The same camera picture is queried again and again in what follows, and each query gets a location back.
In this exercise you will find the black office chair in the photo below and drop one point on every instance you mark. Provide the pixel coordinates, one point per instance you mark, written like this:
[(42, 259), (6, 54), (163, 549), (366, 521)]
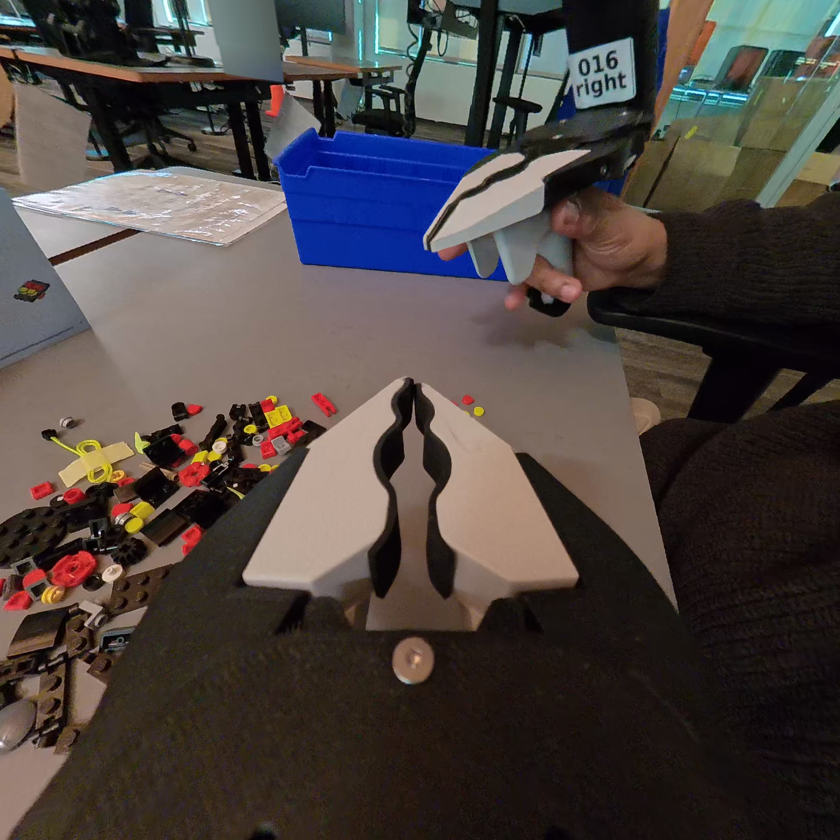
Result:
[(517, 118), (380, 108)]

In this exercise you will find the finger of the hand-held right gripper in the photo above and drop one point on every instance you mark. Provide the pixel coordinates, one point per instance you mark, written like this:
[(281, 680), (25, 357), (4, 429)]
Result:
[(531, 159), (492, 210)]

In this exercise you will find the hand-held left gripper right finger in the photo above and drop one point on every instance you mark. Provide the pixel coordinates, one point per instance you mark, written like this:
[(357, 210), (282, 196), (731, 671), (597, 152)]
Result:
[(505, 518)]

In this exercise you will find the person's right hand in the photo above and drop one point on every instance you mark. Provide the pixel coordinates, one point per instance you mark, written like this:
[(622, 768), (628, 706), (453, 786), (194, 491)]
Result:
[(617, 243)]

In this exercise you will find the light blue instruction booklet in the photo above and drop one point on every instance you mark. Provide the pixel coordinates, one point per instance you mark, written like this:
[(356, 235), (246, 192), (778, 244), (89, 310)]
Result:
[(33, 295)]

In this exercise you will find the blue plastic bin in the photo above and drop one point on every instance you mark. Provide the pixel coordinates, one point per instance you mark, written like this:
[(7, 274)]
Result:
[(367, 197)]

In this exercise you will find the black chair frame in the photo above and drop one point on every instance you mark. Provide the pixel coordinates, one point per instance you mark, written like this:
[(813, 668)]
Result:
[(741, 354)]

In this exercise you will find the person's right forearm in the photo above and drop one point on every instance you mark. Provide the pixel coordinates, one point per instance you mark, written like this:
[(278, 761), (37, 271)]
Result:
[(754, 256)]

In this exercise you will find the clear plastic bag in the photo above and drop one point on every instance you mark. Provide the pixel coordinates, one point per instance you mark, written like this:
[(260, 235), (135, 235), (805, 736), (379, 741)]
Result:
[(151, 203)]

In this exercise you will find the person's pale shoe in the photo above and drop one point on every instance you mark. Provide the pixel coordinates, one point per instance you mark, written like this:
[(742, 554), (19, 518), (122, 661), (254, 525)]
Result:
[(646, 415)]

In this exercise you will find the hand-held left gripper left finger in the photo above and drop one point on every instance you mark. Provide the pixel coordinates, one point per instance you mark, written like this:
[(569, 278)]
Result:
[(321, 518)]

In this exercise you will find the wooden top desk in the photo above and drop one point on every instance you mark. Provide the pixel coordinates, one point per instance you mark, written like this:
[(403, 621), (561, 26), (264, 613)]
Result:
[(131, 72)]

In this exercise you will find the pile of loose lego pieces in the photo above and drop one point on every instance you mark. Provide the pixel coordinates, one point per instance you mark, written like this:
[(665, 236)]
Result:
[(131, 512)]

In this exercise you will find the stack of cardboard boxes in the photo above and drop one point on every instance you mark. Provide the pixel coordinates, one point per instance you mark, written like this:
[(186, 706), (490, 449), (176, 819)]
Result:
[(735, 144)]

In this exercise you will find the red lego clip plate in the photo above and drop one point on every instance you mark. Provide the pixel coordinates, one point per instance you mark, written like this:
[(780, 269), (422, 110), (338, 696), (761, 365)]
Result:
[(323, 403)]

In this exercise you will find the grey monitor back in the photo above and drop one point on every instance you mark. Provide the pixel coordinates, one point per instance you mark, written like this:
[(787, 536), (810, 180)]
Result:
[(246, 39)]

